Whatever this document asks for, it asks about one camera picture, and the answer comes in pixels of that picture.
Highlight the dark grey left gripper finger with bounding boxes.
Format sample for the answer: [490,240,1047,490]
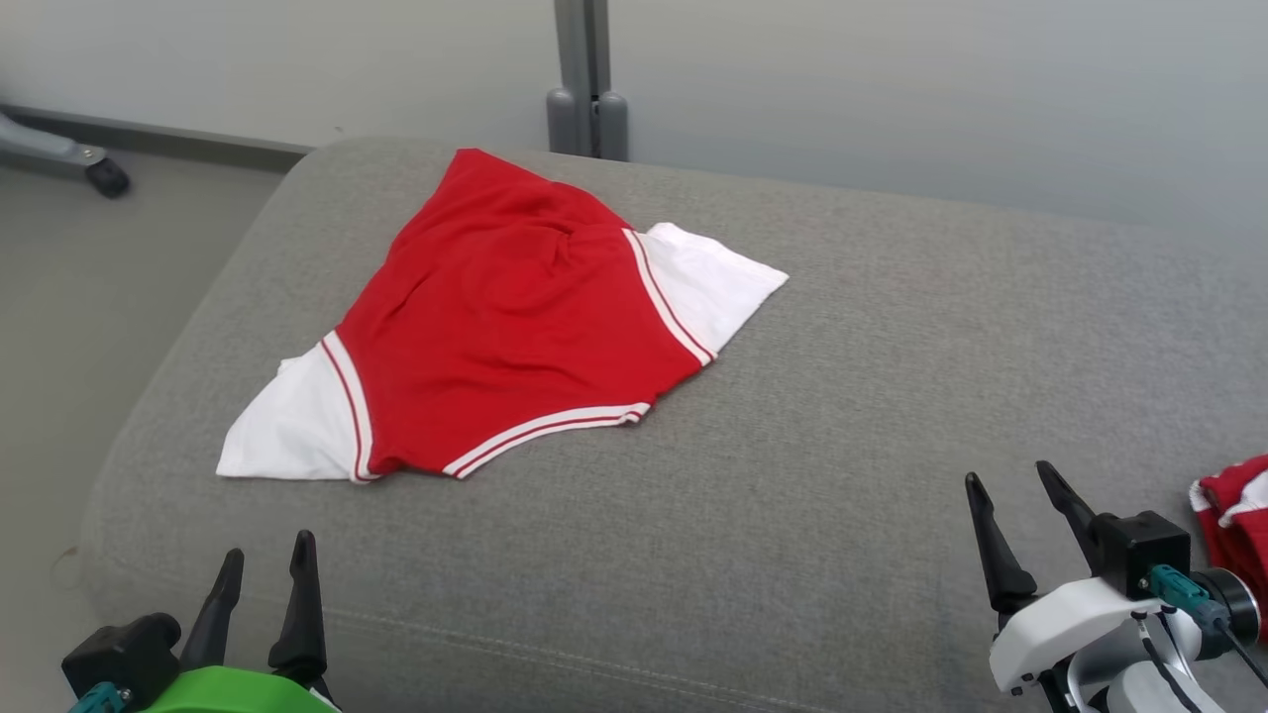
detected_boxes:
[178,549,246,674]
[267,530,329,685]

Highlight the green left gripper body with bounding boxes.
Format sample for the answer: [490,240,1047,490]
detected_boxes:
[139,665,344,713]

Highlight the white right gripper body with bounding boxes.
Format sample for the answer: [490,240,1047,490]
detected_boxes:
[988,576,1165,695]

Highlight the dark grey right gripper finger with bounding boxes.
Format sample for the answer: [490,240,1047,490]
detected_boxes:
[964,472,1039,616]
[1036,460,1102,577]

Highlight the red shorts with white stripe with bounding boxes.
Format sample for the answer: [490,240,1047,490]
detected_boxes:
[1189,454,1268,647]

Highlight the red jersey with white sleeves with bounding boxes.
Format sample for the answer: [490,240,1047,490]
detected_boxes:
[216,148,792,485]

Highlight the grey fabric sofa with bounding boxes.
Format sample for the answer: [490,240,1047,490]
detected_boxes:
[79,136,1268,713]

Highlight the grey leg with black caster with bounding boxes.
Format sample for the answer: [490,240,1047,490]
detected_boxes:
[0,109,133,200]

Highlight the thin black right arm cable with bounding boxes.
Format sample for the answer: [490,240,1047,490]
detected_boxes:
[1132,612,1192,713]

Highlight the right cable with teal plug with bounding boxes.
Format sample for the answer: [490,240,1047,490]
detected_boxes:
[1149,564,1268,690]

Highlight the cable with teal plug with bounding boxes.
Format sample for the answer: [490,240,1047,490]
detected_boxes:
[67,681,128,713]
[1149,564,1268,690]

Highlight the left cable with teal plug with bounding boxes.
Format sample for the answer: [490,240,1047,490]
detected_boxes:
[67,681,128,713]

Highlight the grey partition post with feet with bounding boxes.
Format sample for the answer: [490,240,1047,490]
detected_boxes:
[546,0,630,162]

